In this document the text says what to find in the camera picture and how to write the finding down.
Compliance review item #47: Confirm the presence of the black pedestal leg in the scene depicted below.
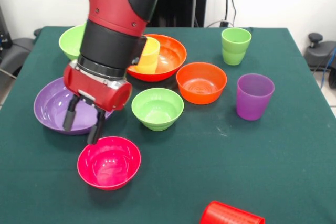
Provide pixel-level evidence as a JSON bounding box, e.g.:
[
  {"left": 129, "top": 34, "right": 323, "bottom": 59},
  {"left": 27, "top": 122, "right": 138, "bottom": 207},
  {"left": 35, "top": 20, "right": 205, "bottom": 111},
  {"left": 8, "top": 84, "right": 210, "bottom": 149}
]
[
  {"left": 303, "top": 33, "right": 336, "bottom": 72},
  {"left": 0, "top": 28, "right": 43, "bottom": 78}
]

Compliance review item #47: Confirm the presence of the blue cable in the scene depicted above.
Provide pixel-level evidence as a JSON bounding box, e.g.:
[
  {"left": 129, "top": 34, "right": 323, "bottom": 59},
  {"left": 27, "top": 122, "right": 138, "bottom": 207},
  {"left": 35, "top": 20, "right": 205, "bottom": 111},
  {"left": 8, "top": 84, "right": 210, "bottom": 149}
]
[{"left": 320, "top": 47, "right": 336, "bottom": 88}]

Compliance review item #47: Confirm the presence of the red cup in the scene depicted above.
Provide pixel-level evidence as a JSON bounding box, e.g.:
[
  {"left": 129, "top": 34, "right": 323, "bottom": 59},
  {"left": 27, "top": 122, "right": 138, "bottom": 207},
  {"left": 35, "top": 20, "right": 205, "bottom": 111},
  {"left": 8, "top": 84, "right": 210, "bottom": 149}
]
[{"left": 199, "top": 200, "right": 265, "bottom": 224}]

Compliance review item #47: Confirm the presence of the green cup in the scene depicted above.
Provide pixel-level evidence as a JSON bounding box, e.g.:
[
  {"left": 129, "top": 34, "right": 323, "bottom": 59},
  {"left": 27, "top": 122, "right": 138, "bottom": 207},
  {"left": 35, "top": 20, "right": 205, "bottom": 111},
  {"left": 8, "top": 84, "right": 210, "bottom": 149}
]
[{"left": 221, "top": 27, "right": 253, "bottom": 66}]

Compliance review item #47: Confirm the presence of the small green bowl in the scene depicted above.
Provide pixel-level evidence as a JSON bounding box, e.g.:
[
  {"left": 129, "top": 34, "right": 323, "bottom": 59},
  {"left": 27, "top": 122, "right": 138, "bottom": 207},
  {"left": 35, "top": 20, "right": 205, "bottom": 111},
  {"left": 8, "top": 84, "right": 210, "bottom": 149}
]
[{"left": 131, "top": 87, "right": 185, "bottom": 132}]

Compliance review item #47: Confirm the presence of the large green bowl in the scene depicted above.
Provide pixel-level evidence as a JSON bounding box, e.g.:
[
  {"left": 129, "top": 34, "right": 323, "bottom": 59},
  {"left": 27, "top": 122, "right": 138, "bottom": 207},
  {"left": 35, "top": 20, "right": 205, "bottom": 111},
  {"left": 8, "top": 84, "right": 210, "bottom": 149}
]
[{"left": 58, "top": 24, "right": 87, "bottom": 61}]

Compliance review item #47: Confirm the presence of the large purple bowl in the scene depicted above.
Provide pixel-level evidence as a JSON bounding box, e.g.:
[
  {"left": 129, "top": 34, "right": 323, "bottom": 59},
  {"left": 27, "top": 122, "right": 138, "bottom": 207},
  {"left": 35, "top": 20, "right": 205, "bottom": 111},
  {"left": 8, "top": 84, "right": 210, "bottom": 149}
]
[{"left": 33, "top": 77, "right": 116, "bottom": 136}]

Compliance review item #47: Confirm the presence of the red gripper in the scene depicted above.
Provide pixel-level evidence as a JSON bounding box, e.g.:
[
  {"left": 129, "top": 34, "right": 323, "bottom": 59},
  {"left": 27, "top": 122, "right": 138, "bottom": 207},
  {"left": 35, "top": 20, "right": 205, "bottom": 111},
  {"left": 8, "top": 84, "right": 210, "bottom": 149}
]
[{"left": 62, "top": 61, "right": 133, "bottom": 146}]

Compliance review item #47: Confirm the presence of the dark green tablecloth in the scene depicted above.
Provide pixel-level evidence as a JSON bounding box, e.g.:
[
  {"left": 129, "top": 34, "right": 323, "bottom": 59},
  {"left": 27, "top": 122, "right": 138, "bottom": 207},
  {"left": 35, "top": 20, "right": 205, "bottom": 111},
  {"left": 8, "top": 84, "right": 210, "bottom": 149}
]
[{"left": 0, "top": 26, "right": 336, "bottom": 224}]

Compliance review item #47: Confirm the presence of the large orange-red bowl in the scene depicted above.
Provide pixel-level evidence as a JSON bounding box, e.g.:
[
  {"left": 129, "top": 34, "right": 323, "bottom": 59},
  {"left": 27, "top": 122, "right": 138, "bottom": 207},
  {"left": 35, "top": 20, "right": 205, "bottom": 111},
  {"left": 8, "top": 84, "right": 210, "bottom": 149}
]
[{"left": 125, "top": 34, "right": 188, "bottom": 82}]

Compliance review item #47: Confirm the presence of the purple cup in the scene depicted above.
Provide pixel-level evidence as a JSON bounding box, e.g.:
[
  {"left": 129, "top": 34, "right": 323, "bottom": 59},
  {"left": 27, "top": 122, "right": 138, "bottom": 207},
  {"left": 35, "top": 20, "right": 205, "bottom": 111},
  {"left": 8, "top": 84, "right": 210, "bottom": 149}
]
[{"left": 236, "top": 73, "right": 275, "bottom": 122}]

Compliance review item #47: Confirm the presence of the yellow cup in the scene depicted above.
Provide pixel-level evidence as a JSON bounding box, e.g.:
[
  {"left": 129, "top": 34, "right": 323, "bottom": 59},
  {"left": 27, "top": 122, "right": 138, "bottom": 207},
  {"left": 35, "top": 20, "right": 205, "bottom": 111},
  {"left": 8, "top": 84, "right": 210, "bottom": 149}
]
[{"left": 135, "top": 36, "right": 161, "bottom": 75}]

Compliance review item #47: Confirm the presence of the small orange bowl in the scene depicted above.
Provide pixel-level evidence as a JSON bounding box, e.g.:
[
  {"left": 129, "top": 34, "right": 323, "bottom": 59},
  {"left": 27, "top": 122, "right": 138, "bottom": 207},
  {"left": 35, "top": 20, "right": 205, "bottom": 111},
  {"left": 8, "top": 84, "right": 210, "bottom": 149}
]
[{"left": 176, "top": 62, "right": 228, "bottom": 105}]

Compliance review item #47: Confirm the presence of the pink bowl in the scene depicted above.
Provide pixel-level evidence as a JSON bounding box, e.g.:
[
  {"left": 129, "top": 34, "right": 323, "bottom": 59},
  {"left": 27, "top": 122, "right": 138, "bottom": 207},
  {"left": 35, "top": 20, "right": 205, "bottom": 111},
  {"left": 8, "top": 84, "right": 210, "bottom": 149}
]
[{"left": 77, "top": 136, "right": 142, "bottom": 191}]

